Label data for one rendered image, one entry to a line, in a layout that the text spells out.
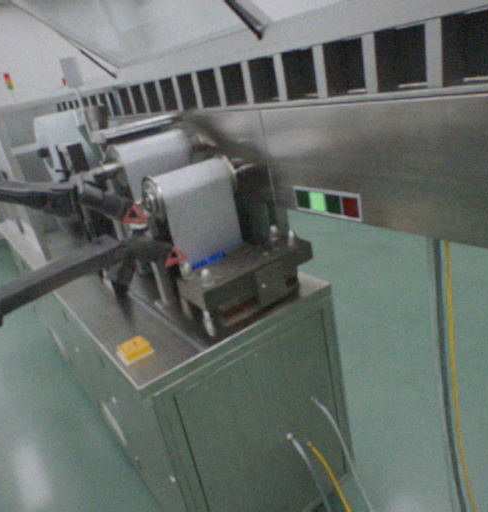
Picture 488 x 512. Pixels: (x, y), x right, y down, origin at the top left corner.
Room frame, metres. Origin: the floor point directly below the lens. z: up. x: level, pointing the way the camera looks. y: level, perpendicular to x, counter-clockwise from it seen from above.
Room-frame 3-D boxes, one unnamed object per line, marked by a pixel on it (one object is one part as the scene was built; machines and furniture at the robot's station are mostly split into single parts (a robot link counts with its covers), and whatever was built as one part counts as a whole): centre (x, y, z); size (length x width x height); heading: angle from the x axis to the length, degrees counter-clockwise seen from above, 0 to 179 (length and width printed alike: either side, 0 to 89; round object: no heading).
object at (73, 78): (1.86, 0.48, 1.66); 0.07 x 0.07 x 0.10; 5
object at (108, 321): (2.19, 0.67, 0.88); 2.52 x 0.66 x 0.04; 31
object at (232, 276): (1.29, -0.01, 1.00); 0.40 x 0.16 x 0.06; 121
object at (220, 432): (2.20, 0.65, 0.43); 2.52 x 0.64 x 0.86; 31
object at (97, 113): (2.04, 0.50, 1.50); 0.14 x 0.14 x 0.06
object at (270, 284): (1.22, -0.07, 0.96); 0.10 x 0.03 x 0.11; 121
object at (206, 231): (1.37, 0.09, 1.10); 0.23 x 0.01 x 0.18; 121
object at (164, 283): (1.37, 0.27, 1.05); 0.06 x 0.05 x 0.31; 121
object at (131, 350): (1.11, 0.34, 0.91); 0.07 x 0.07 x 0.02; 31
